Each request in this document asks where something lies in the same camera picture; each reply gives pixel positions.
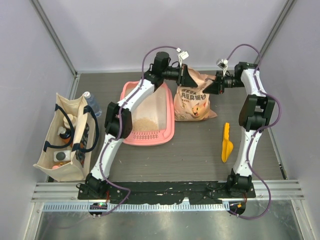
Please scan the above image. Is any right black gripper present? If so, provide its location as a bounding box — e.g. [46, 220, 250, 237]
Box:
[202, 70, 244, 95]

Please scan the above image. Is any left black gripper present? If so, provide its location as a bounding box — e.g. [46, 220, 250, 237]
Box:
[161, 64, 198, 88]

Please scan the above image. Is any pink cat litter bag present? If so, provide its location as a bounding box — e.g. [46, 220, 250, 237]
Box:
[173, 68, 217, 122]

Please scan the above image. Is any yellow plastic scoop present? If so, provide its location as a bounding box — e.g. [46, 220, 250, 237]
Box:
[221, 122, 234, 163]

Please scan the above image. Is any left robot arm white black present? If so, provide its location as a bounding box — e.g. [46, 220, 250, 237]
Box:
[79, 49, 197, 200]

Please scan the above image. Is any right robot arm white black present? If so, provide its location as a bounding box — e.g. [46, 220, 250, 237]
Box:
[202, 62, 276, 198]

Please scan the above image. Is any pink litter box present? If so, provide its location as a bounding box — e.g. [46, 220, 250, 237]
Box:
[123, 83, 175, 146]

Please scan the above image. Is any tan litter pile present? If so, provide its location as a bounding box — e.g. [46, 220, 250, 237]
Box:
[132, 117, 159, 132]

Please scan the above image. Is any clear plastic water bottle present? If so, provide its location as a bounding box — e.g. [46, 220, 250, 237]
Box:
[83, 91, 102, 118]

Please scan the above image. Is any beige wooden item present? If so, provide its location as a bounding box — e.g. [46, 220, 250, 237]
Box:
[63, 113, 78, 129]

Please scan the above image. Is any dark bottle white pump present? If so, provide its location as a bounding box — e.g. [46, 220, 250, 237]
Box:
[57, 126, 72, 142]

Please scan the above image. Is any beige canvas tote bag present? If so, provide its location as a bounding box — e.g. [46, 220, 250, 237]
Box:
[33, 94, 99, 182]

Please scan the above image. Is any white bottle grey cap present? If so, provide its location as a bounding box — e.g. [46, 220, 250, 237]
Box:
[53, 150, 71, 163]

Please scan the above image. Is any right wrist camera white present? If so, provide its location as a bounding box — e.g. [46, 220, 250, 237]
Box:
[216, 58, 229, 76]

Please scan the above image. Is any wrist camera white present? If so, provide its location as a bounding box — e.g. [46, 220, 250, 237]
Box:
[216, 58, 229, 76]
[176, 48, 189, 66]

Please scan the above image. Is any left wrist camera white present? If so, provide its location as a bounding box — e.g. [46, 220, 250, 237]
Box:
[176, 48, 189, 66]

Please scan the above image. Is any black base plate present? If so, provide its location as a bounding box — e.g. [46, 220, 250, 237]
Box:
[76, 181, 256, 205]

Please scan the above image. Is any aluminium rail frame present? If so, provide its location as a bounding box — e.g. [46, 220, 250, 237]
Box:
[31, 180, 305, 213]

